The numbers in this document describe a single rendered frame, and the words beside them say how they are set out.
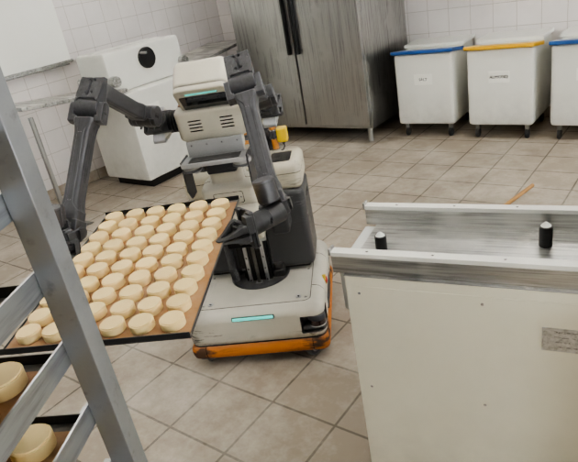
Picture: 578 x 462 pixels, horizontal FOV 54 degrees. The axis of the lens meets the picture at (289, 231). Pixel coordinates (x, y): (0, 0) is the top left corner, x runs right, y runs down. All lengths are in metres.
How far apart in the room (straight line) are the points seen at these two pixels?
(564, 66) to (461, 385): 3.55
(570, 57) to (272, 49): 2.56
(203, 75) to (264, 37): 3.54
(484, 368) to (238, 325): 1.27
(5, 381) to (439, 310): 1.05
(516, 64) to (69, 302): 4.49
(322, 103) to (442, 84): 1.10
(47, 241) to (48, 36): 5.19
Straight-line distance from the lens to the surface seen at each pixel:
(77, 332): 0.67
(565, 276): 1.38
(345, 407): 2.34
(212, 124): 2.21
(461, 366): 1.55
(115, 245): 1.50
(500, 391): 1.58
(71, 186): 1.76
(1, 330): 0.61
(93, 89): 1.85
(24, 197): 0.61
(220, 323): 2.53
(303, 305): 2.45
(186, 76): 2.16
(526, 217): 1.64
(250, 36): 5.75
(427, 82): 5.17
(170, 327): 1.13
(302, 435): 2.26
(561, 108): 4.90
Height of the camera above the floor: 1.58
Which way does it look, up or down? 25 degrees down
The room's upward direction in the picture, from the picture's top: 11 degrees counter-clockwise
